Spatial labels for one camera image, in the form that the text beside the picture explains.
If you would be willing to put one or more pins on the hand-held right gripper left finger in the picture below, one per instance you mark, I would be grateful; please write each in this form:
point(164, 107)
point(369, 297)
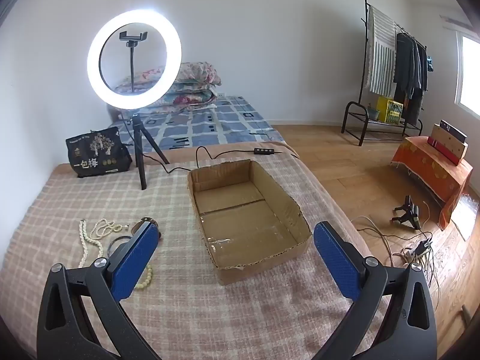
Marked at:
point(133, 262)

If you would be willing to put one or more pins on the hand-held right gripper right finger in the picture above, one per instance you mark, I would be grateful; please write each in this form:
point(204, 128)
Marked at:
point(337, 262)

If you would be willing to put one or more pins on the black bangle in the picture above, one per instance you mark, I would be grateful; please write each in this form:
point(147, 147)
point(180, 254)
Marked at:
point(119, 237)

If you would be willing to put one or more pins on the cardboard box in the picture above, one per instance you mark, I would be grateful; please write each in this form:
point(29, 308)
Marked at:
point(243, 225)

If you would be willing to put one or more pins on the pink plaid blanket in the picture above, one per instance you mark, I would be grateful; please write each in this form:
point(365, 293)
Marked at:
point(112, 195)

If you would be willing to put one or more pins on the white power strip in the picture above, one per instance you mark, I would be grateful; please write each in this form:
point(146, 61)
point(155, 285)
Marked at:
point(408, 254)

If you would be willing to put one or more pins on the black power adapter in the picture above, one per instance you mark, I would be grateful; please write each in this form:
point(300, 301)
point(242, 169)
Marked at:
point(423, 248)

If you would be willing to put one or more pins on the small black floor tripod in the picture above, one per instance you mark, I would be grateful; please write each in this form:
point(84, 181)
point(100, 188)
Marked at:
point(410, 213)

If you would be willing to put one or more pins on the black tripod stand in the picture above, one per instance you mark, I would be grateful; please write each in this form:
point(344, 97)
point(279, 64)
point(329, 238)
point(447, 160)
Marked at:
point(141, 157)

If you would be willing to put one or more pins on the black printed snack bag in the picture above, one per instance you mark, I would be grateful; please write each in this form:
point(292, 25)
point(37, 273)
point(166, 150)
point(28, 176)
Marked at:
point(93, 157)

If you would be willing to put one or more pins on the orange cloth covered table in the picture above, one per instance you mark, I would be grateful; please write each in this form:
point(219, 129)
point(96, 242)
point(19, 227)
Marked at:
point(431, 165)

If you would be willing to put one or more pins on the small green pot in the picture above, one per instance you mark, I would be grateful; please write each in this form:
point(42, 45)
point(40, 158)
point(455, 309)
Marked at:
point(372, 112)

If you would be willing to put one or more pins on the brown cardboard carton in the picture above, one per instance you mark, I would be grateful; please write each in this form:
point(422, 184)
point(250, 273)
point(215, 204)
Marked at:
point(446, 148)

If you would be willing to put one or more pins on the black clothes rack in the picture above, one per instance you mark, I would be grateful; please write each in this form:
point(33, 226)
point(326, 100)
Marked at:
point(356, 103)

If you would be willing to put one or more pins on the yellow box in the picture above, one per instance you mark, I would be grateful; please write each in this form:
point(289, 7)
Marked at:
point(390, 110)

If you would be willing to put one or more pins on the blue patterned bed sheet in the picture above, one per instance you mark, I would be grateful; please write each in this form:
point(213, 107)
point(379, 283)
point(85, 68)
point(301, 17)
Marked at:
point(225, 120)

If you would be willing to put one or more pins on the dark flat box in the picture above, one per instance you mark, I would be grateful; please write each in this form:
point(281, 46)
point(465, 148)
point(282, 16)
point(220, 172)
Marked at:
point(453, 130)

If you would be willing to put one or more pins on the stack of floral quilts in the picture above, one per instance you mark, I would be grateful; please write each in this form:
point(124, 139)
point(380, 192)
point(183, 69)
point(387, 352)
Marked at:
point(195, 73)

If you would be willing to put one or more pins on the dark hanging clothes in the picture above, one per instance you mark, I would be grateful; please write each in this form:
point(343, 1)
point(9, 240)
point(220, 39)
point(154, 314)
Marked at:
point(407, 67)

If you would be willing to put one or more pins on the striped hanging cloth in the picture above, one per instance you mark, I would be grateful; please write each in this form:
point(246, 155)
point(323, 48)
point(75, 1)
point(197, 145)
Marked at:
point(382, 52)

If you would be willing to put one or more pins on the black phone holder clamp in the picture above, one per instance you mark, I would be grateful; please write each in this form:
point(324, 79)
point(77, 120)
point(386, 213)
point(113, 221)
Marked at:
point(133, 36)

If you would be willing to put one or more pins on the window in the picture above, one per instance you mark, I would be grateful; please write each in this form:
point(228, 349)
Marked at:
point(470, 75)

